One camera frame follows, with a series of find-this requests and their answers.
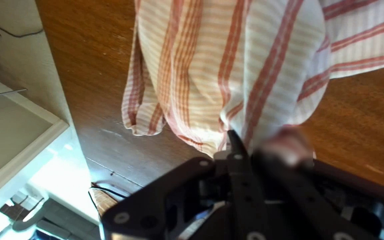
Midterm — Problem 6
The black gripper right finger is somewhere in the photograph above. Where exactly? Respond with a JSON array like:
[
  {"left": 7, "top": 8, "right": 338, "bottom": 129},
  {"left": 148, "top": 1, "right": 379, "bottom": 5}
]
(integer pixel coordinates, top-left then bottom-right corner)
[{"left": 250, "top": 148, "right": 384, "bottom": 240}]

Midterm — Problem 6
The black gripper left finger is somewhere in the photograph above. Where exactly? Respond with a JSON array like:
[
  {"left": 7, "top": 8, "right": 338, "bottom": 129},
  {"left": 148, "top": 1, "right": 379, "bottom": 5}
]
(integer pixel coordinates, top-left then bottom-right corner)
[{"left": 99, "top": 129, "right": 275, "bottom": 240}]

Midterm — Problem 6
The red white striped towel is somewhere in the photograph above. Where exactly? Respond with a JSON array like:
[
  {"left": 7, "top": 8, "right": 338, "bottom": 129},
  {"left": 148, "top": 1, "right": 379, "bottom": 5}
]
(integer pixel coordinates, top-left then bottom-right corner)
[{"left": 120, "top": 0, "right": 384, "bottom": 166}]

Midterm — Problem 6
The white framed board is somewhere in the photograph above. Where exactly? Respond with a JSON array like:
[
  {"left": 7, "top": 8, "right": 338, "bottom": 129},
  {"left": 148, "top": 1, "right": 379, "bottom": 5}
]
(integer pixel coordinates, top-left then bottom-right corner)
[{"left": 0, "top": 69, "right": 71, "bottom": 206}]

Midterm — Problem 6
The thin black wire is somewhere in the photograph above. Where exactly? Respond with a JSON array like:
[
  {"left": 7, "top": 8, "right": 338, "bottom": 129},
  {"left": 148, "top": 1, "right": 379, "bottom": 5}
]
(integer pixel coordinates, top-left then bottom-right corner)
[{"left": 88, "top": 180, "right": 132, "bottom": 202}]

